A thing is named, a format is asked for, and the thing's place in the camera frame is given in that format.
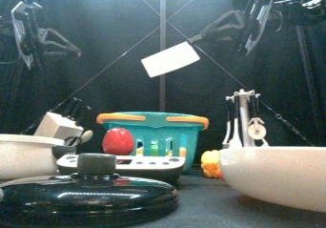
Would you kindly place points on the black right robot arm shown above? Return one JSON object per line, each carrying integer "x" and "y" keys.
{"x": 303, "y": 3}

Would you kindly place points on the white toy knife block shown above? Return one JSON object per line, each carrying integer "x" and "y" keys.
{"x": 57, "y": 126}

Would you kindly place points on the grey toy spoon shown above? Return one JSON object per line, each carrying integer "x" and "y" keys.
{"x": 85, "y": 136}

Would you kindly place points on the white utensil rack stand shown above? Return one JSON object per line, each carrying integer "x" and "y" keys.
{"x": 243, "y": 120}

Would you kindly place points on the small black utensil cup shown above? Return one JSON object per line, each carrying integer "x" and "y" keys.
{"x": 63, "y": 150}

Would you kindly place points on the white toy pizza cutter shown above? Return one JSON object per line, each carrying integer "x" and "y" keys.
{"x": 256, "y": 130}

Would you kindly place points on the red toy tomato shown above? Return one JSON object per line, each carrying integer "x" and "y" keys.
{"x": 117, "y": 141}

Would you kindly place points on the white toy pot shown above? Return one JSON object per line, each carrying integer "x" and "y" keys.
{"x": 25, "y": 157}

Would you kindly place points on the green toy inside basket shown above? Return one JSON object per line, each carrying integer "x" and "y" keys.
{"x": 153, "y": 149}

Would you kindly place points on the yellow toy bell pepper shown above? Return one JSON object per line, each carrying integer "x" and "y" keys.
{"x": 210, "y": 164}

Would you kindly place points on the white black toy tray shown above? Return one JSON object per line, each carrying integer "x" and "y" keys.
{"x": 144, "y": 166}

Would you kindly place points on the black glossy pot lid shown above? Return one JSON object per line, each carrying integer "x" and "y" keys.
{"x": 84, "y": 196}

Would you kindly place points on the large white bowl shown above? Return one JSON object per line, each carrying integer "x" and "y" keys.
{"x": 279, "y": 174}

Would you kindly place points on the black slanted frame strut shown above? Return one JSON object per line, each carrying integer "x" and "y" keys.
{"x": 308, "y": 79}

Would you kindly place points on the grey vertical frame pole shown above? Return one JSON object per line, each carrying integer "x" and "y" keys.
{"x": 161, "y": 88}

